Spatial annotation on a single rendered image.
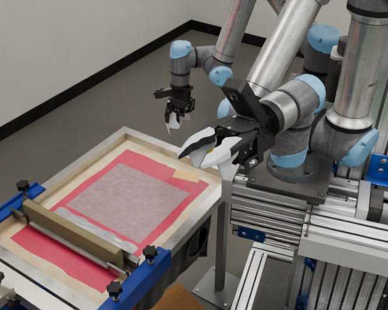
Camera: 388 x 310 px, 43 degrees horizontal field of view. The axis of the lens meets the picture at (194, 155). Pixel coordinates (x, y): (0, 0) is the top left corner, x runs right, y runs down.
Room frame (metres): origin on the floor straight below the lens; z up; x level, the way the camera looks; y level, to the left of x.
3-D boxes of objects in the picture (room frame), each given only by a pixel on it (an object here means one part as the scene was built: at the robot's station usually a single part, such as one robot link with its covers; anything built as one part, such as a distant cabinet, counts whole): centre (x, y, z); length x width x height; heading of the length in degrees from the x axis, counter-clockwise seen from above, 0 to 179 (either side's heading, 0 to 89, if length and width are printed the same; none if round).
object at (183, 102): (1.59, 0.05, 1.23); 0.09 x 0.08 x 0.12; 56
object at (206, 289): (1.68, -0.14, 0.48); 0.22 x 0.22 x 0.96; 57
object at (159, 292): (1.22, 0.09, 0.77); 0.46 x 0.09 x 0.36; 147
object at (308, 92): (0.85, -0.21, 1.65); 0.11 x 0.08 x 0.09; 137
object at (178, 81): (1.60, 0.05, 1.31); 0.08 x 0.08 x 0.05
